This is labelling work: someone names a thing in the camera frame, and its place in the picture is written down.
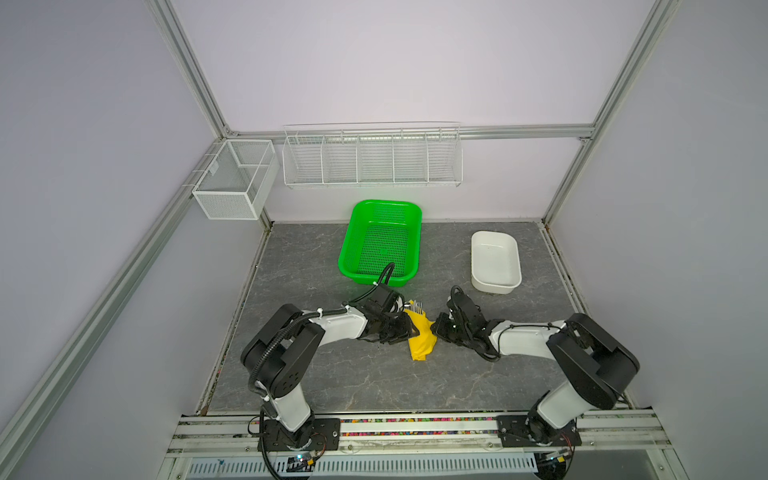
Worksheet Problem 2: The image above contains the silver fork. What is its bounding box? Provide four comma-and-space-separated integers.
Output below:
409, 300, 424, 315

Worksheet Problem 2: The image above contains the yellow paper napkin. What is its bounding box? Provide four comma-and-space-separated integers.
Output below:
404, 301, 437, 361

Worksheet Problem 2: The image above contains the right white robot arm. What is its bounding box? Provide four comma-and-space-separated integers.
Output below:
431, 286, 640, 446

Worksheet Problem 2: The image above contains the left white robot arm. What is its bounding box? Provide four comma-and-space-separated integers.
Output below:
240, 283, 418, 434

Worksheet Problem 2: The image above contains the white plastic tray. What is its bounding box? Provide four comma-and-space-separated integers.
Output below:
471, 231, 522, 295

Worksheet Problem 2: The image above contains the green plastic basket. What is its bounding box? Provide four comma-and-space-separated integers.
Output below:
338, 200, 423, 287

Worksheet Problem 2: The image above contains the white wire wall rack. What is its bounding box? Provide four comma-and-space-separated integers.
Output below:
283, 121, 464, 188

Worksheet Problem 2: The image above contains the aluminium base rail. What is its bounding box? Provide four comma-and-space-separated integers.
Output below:
157, 410, 688, 479

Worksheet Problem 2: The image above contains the white mesh wall box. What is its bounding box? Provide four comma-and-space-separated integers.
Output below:
193, 139, 280, 221

